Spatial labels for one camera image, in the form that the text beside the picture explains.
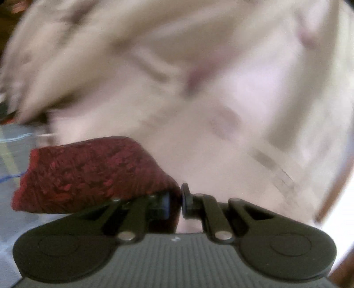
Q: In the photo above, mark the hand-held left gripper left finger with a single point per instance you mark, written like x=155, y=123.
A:
x=165, y=205

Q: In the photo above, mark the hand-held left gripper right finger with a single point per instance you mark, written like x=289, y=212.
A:
x=185, y=205

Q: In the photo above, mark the dark red floral cloth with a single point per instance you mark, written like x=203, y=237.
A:
x=91, y=177

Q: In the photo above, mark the grey plaid bed sheet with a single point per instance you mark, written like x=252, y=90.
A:
x=13, y=221

